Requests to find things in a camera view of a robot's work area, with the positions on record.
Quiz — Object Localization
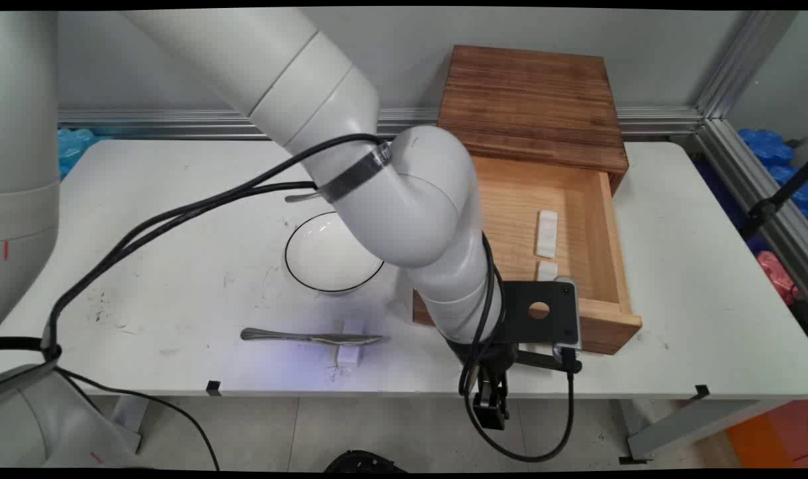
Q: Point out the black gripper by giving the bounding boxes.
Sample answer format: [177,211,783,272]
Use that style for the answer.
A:
[447,338,519,430]

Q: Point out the silver table knife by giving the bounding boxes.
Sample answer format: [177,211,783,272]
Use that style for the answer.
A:
[240,327,384,347]

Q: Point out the black round floor object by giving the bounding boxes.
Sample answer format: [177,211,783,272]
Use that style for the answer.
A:
[323,450,409,474]

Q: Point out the white plastic cutlery rest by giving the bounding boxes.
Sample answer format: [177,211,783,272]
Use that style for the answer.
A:
[335,319,369,367]

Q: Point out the long white plastic rest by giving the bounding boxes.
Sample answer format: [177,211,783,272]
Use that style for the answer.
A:
[535,210,559,260]

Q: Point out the light wooden drawer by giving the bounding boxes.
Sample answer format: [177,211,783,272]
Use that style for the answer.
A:
[413,155,644,356]

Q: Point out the grey metal table leg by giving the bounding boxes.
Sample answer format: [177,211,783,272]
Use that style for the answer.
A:
[618,399,799,465]
[110,397,152,454]

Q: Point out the white plate with black rim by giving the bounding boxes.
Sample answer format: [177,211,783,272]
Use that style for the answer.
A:
[284,211,385,295]

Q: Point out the orange box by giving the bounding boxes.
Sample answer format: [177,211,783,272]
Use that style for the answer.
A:
[725,399,808,470]

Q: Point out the dark wooden drawer cabinet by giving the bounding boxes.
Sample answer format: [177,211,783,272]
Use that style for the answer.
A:
[436,45,630,196]

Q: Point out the red plastic bag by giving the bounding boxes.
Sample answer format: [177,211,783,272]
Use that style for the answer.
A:
[755,250,802,307]

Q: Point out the black stand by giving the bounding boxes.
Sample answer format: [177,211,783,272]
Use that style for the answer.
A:
[739,159,808,241]

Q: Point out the blue plastic bags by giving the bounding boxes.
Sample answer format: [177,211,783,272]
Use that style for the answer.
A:
[57,127,101,181]
[736,128,808,224]

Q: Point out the black drawer handle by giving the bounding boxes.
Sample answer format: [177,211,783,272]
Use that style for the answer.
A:
[514,350,584,375]

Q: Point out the black camera mounting plate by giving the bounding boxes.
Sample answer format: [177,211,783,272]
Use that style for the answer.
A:
[499,280,580,347]

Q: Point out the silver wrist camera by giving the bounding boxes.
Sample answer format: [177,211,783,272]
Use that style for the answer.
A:
[552,275,584,355]

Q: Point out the black cable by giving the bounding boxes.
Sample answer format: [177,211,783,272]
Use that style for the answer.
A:
[41,180,319,470]
[0,133,578,464]

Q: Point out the aluminium side frame rail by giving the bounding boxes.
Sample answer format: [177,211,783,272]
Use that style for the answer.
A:
[692,118,808,301]

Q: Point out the upright aluminium frame post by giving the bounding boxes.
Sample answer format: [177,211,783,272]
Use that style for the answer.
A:
[694,10,802,120]

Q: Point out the horizontal aluminium frame rail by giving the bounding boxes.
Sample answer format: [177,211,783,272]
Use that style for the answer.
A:
[57,108,705,141]

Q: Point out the black printed velcro strap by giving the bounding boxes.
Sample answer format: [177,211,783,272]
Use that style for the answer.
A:
[0,335,63,364]

